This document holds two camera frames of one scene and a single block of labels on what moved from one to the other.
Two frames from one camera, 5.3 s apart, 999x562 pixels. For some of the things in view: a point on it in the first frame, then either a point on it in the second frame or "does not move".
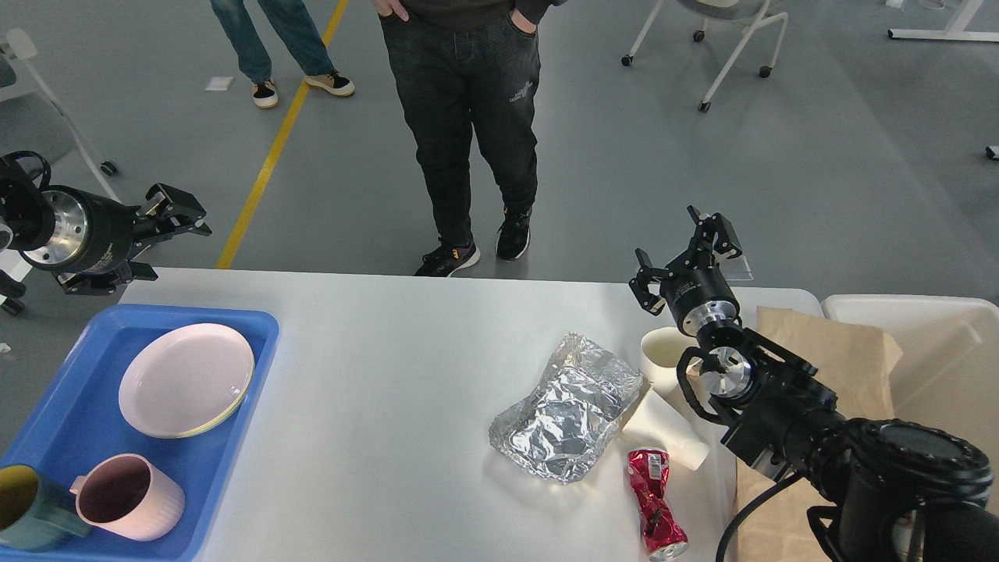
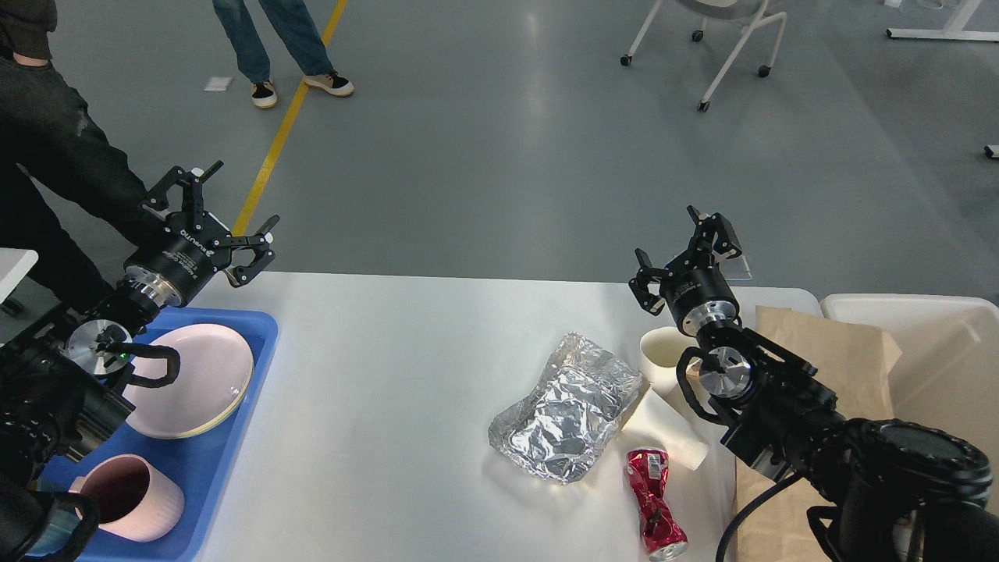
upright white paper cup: (660, 349) does not move
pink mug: (128, 495) does not move
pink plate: (183, 380) does not move
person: (456, 62) -> (65, 191)
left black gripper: (90, 235) -> (175, 262)
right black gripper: (700, 296) does not move
